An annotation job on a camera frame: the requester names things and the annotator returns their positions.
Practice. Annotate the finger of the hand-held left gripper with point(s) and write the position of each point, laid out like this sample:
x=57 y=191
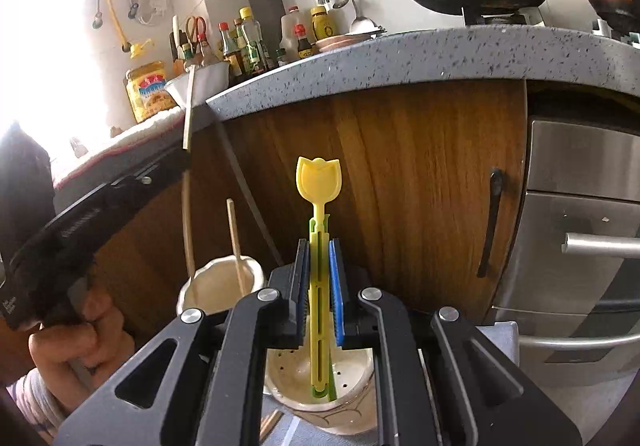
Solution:
x=150 y=183

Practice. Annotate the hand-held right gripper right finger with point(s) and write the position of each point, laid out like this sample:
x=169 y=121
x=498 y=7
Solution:
x=337 y=291

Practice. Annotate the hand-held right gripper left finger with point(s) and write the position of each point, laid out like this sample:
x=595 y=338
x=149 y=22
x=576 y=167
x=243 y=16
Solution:
x=301 y=286

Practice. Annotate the wooden chopstick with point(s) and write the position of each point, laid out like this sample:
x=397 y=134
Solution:
x=271 y=422
x=235 y=246
x=188 y=226

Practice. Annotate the cream ceramic utensil holder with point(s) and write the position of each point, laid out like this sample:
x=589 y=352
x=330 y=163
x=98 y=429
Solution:
x=210 y=286

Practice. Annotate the green plastic spoon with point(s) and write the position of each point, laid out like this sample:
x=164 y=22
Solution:
x=325 y=395

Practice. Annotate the yellow tulip plastic spoon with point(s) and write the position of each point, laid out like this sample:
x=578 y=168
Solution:
x=318 y=181

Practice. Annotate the person's left hand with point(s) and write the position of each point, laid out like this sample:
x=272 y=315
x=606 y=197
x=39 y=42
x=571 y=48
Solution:
x=85 y=331

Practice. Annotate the white towel pink edge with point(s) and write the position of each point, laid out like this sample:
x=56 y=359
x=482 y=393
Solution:
x=125 y=140

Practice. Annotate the wooden cabinet door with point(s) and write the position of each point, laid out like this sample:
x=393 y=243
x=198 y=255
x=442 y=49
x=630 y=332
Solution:
x=400 y=175
x=145 y=251

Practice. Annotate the large yellow jar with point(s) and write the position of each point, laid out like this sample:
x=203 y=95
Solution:
x=150 y=93

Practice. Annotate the small yellow plastic scoop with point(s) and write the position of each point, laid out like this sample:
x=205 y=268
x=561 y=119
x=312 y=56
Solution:
x=140 y=48

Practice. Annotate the red-capped sauce bottle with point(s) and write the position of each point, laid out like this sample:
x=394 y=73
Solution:
x=229 y=50

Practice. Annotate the grey striped cloth mat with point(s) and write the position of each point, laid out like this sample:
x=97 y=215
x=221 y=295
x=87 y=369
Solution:
x=500 y=346

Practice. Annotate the yellow-capped oil bottle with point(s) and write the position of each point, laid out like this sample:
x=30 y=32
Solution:
x=249 y=28

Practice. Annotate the small dark red-capped bottle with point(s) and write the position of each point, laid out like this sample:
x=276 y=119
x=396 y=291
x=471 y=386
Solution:
x=301 y=43

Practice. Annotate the white plastic jug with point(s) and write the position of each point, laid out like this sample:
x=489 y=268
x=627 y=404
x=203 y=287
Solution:
x=292 y=23

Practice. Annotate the yellow seasoning bottle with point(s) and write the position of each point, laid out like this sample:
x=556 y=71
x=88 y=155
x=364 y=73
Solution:
x=320 y=25

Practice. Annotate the pink plate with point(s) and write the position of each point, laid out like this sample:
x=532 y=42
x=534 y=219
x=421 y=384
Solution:
x=340 y=43

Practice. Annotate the stainless steel oven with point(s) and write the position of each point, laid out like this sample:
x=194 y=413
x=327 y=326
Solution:
x=565 y=175

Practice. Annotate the steel serving spoon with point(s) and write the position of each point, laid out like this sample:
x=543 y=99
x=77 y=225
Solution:
x=367 y=24

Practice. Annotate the gas stove burner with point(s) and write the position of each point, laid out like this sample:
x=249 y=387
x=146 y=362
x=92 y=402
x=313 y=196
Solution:
x=500 y=16

